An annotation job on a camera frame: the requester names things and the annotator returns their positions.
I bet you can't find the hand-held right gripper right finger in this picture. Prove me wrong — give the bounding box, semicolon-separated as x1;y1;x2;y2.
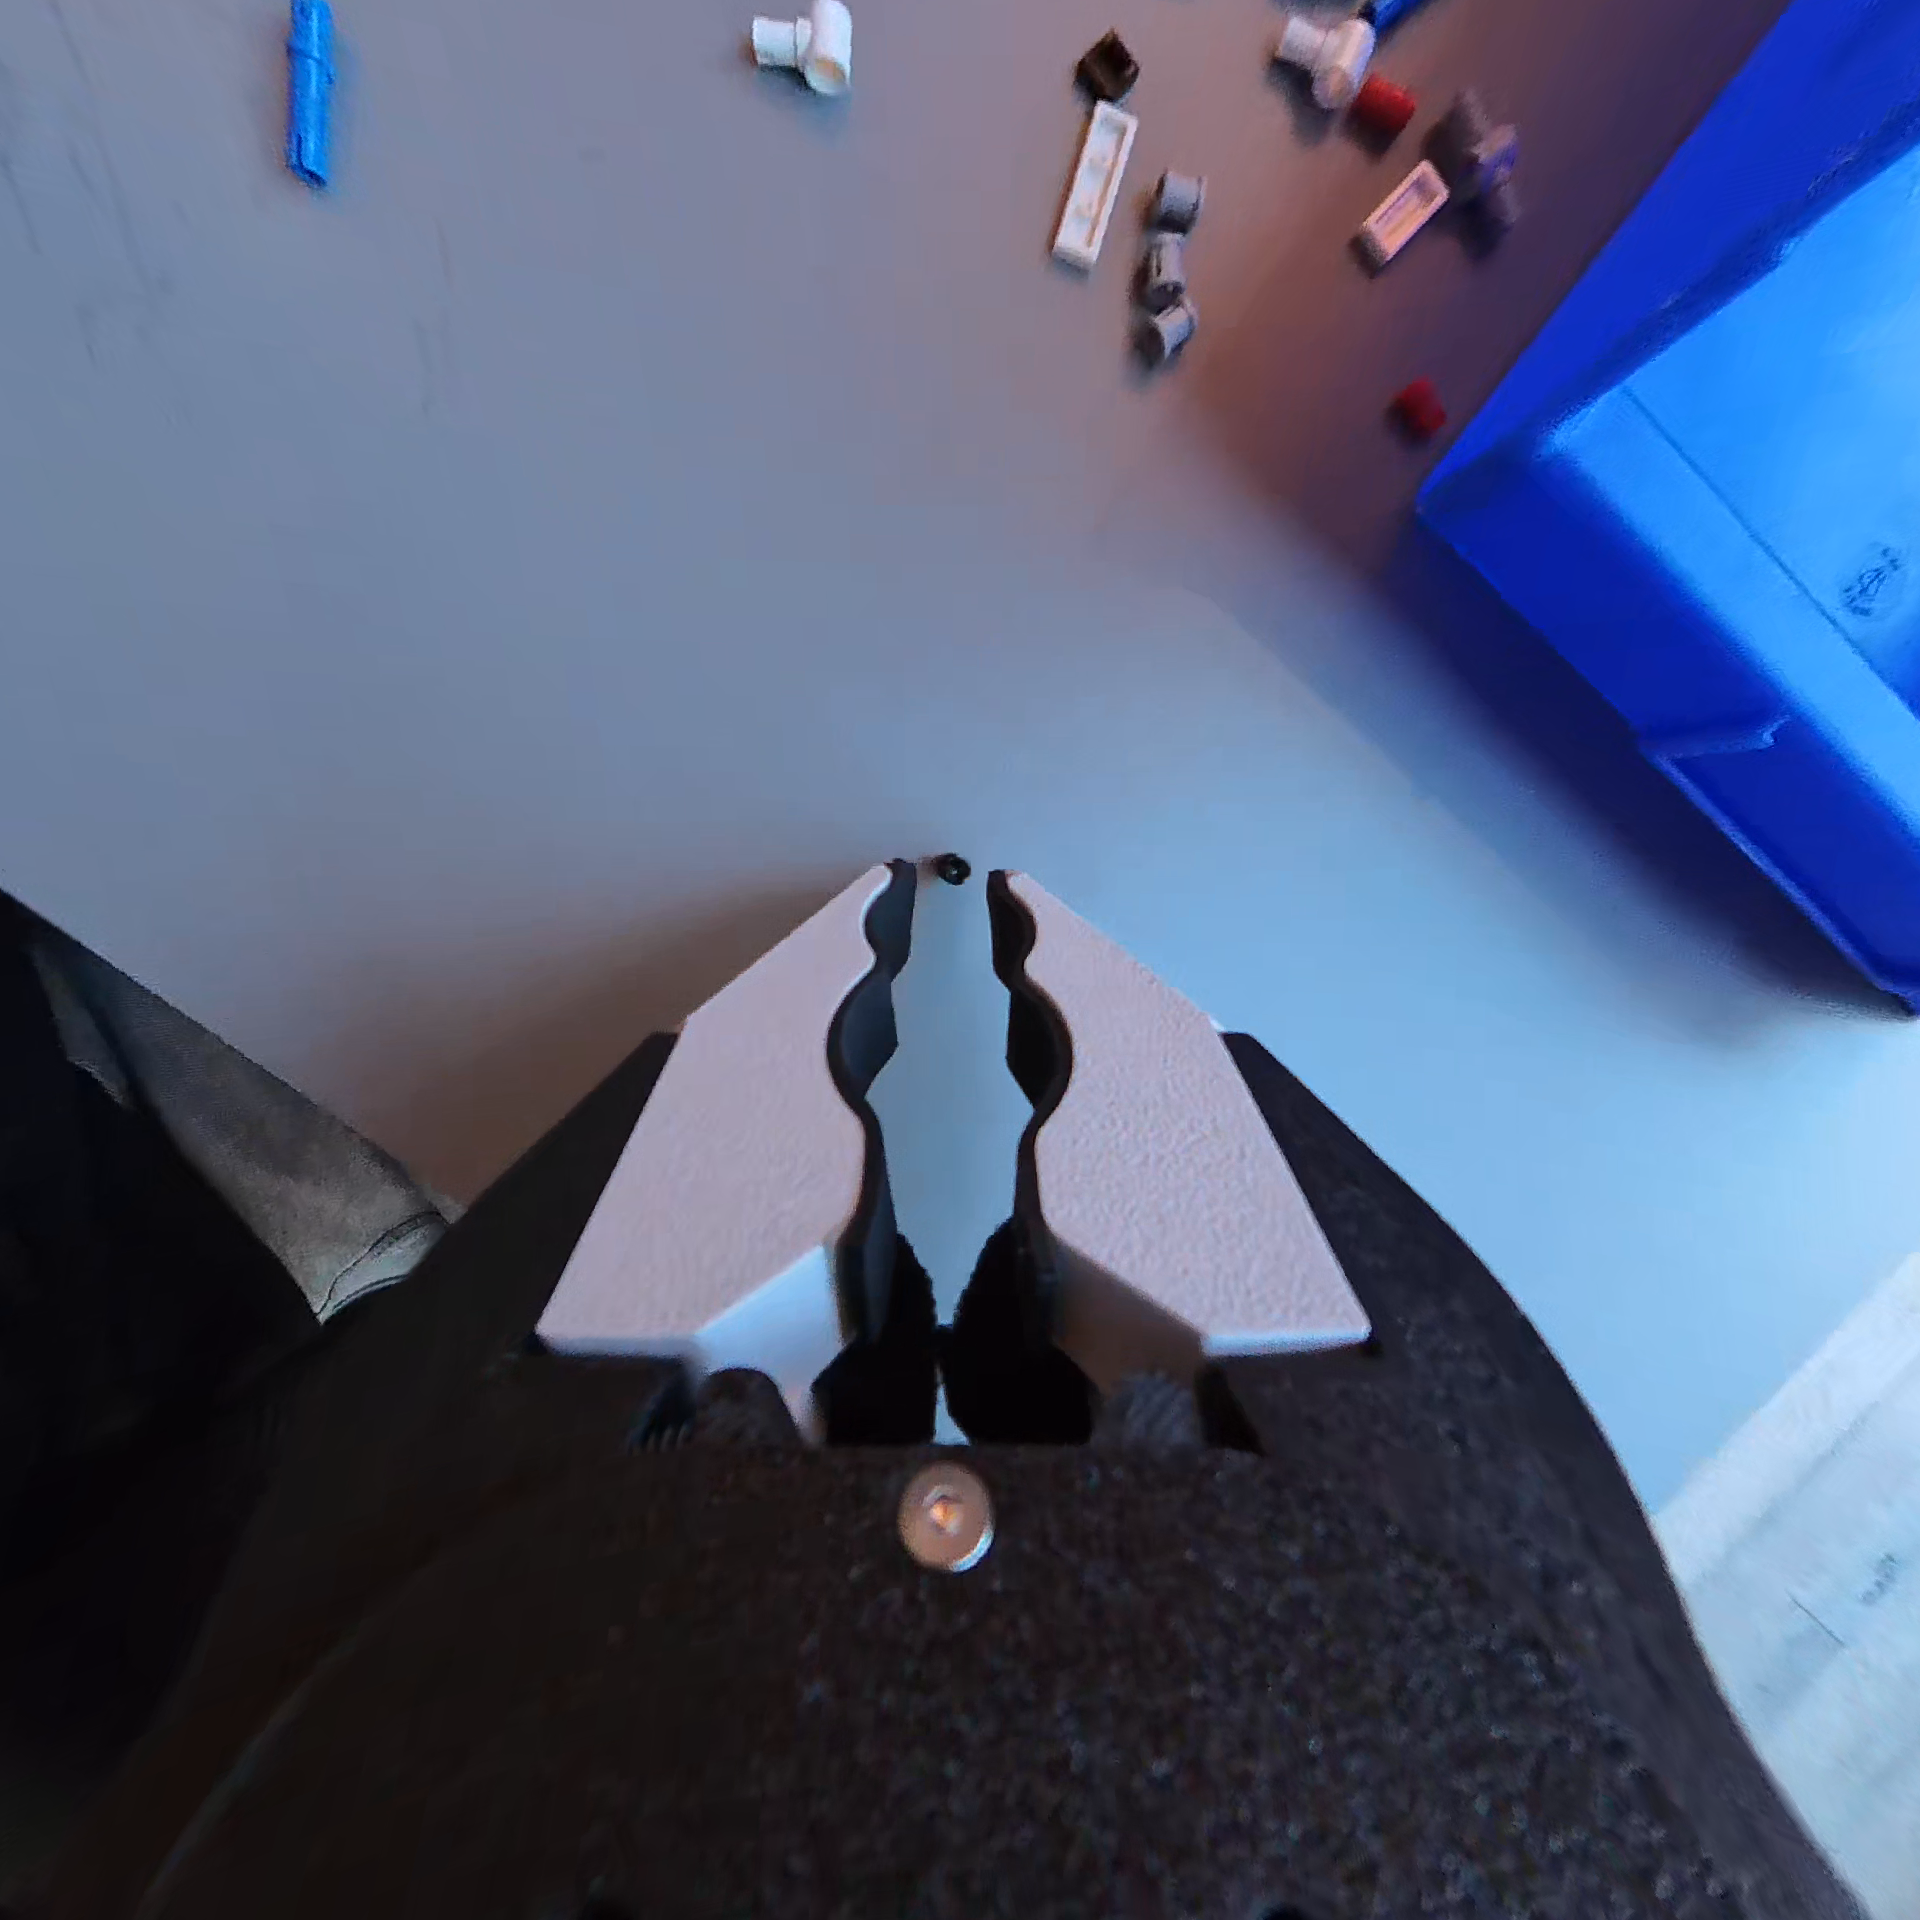
943;870;1375;1448

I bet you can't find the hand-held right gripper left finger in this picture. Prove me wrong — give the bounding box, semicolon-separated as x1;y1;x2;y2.
536;858;943;1448

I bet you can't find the white lego elbow connector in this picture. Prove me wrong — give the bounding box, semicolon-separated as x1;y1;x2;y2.
748;0;858;97

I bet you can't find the short white lego plate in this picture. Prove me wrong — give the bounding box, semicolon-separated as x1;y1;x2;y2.
1359;160;1451;272

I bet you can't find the long white lego plate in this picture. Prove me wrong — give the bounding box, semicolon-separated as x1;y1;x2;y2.
1048;100;1142;272

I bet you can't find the dark grey lego connector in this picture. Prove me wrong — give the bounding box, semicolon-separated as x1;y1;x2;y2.
1425;94;1528;232

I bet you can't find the white round lego connector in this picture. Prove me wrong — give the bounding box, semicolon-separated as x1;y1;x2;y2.
1272;12;1377;111

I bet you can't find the blue lego axle pin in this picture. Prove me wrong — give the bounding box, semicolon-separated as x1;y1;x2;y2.
284;0;338;192

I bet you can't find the person's grey garment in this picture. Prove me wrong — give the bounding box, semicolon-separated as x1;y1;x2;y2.
28;911;455;1326

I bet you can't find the blue plastic bin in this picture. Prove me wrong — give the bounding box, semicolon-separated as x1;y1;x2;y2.
1416;0;1920;1016

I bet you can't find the white paper sheet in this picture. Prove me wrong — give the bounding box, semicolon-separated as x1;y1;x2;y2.
1650;1253;1920;1920

